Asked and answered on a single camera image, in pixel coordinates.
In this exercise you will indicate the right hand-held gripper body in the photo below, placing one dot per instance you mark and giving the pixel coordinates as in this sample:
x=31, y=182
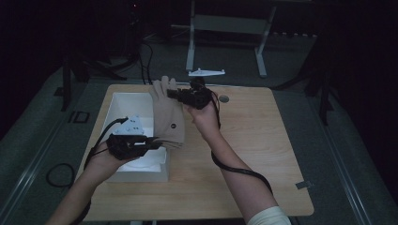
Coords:
x=195, y=97

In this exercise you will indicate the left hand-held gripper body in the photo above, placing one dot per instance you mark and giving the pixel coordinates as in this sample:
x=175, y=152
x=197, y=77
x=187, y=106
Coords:
x=125, y=145

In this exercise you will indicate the beige glove with dark button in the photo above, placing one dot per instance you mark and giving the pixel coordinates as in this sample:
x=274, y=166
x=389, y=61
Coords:
x=167, y=112

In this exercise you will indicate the white storage box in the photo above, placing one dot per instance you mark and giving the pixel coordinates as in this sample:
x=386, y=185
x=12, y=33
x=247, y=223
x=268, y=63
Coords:
x=139, y=175

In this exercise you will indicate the person's right hand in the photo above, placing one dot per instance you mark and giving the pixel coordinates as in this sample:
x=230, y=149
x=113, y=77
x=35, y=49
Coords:
x=205, y=120

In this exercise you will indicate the person's left hand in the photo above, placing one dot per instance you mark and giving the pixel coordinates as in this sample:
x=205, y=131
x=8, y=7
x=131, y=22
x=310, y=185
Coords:
x=106, y=164

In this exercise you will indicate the black tripod stand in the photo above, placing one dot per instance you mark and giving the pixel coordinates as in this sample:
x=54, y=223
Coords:
x=81, y=73
x=319, y=84

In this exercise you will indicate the white sleeve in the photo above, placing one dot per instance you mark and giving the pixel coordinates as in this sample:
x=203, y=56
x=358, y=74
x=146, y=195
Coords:
x=269, y=217

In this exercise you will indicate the grey tape piece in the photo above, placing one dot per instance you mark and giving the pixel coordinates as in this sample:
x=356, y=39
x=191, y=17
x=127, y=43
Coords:
x=303, y=184

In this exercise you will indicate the white metal stand frame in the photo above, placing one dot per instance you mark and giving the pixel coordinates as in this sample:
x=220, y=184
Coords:
x=230, y=25

